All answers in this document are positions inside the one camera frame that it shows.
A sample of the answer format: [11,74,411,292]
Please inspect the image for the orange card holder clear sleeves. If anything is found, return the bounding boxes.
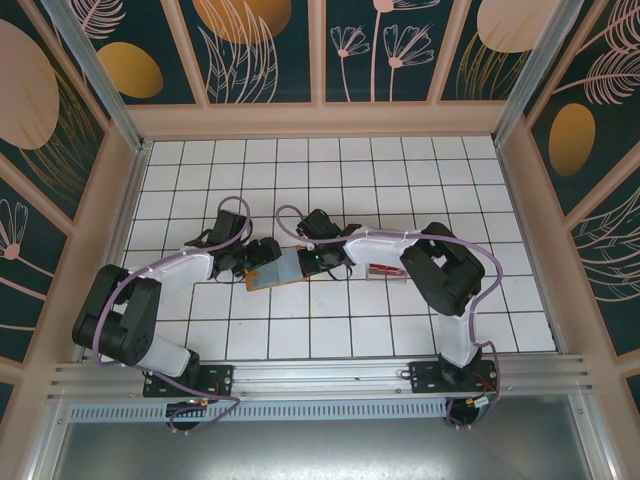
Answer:
[243,244,312,293]

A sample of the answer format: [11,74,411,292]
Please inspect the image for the aluminium mounting rail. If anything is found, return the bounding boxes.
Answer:
[47,353,596,401]

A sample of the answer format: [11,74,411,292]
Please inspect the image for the aluminium table edge strip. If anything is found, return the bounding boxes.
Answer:
[493,141,569,354]
[99,141,153,314]

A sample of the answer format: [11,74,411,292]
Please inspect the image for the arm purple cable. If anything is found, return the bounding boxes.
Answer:
[93,196,254,436]
[275,204,504,431]

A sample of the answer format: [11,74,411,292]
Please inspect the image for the grey slotted cable duct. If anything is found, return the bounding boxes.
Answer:
[67,399,451,424]

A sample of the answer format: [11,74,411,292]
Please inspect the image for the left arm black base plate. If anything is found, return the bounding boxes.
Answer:
[142,363,236,399]

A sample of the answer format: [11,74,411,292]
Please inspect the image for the grey metal sheet panel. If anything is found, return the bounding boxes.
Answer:
[29,392,616,480]

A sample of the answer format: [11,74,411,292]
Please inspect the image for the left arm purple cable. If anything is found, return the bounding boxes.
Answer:
[93,196,254,436]

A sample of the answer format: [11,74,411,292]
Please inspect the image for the aluminium frame post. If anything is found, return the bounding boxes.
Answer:
[42,0,153,154]
[491,0,597,147]

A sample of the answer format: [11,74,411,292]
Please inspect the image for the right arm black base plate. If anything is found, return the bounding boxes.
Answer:
[408,359,501,394]

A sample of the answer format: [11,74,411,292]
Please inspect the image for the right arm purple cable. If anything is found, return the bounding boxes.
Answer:
[275,204,504,431]

